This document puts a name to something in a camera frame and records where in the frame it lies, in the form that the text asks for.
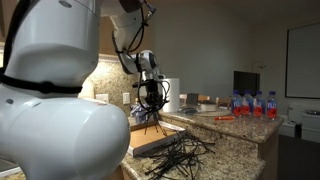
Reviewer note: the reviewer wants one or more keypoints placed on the white light switch plate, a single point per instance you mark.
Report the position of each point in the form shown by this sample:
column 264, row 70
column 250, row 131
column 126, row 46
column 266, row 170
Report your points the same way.
column 126, row 98

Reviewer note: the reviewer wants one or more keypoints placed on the dark round dish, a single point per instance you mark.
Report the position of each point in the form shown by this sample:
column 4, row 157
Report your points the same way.
column 188, row 110

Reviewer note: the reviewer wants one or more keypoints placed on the wall whiteboard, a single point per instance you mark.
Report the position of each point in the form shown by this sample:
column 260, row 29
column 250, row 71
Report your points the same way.
column 305, row 60

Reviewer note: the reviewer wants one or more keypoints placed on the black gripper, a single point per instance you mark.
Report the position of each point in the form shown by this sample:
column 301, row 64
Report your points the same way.
column 152, row 88

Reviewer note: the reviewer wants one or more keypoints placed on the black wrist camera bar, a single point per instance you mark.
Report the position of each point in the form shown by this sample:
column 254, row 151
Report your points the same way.
column 138, row 84

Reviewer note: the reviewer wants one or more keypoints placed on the white wall outlet plate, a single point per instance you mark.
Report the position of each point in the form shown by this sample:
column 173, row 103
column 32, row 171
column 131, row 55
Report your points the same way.
column 102, row 97

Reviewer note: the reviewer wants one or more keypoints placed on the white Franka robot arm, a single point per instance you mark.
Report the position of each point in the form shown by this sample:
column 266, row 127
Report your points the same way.
column 50, row 133

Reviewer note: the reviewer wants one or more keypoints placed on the white low furniture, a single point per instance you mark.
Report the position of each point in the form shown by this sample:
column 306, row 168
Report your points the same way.
column 311, row 128

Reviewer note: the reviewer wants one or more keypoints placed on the black zip tie pile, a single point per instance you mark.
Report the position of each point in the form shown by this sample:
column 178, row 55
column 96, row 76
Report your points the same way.
column 176, row 156

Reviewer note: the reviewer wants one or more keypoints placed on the black television screen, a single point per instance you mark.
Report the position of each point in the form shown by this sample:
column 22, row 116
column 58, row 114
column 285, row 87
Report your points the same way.
column 246, row 83

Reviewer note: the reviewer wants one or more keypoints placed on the dark grey box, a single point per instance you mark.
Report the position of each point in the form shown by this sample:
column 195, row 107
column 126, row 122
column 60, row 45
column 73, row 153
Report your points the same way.
column 192, row 99

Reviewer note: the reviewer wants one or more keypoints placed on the white paper towel roll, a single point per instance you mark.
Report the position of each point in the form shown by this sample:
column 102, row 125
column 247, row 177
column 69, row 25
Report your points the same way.
column 173, row 96

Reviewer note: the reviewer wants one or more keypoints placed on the orange marker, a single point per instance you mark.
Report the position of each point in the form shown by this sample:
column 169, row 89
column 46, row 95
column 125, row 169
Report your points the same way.
column 224, row 117

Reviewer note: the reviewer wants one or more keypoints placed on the wooden upper cabinet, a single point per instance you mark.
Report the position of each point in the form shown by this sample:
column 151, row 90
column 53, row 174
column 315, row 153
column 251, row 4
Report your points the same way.
column 106, row 36

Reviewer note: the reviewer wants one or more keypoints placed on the flat cardboard box white rim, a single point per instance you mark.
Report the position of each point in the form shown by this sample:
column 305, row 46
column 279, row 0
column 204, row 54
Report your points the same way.
column 150, row 140

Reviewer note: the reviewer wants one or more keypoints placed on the Fiji water bottle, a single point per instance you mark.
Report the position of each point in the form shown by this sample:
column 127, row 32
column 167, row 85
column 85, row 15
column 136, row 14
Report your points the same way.
column 236, row 106
column 247, row 106
column 271, row 108
column 258, row 108

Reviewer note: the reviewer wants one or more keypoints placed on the white rectangular container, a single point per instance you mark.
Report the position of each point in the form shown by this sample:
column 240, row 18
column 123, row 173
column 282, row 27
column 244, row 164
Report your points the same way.
column 208, row 107

